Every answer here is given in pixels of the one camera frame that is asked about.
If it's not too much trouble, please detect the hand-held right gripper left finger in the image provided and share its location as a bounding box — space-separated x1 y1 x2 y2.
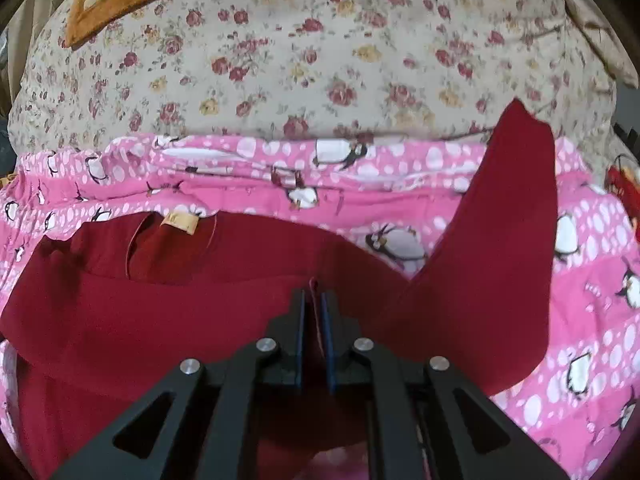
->
50 288 307 480

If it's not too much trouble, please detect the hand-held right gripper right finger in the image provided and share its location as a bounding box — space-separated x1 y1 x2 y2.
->
321 291 571 480

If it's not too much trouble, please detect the red patterned cloth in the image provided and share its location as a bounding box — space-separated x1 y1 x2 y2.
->
604 152 640 248

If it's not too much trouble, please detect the pink penguin print blanket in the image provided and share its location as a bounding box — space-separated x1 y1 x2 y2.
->
0 132 640 480

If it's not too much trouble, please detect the floral beige bedsheet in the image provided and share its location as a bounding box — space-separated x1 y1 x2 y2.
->
7 0 638 171

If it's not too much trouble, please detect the dark red garment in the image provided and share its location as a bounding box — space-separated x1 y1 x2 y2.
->
0 98 559 480

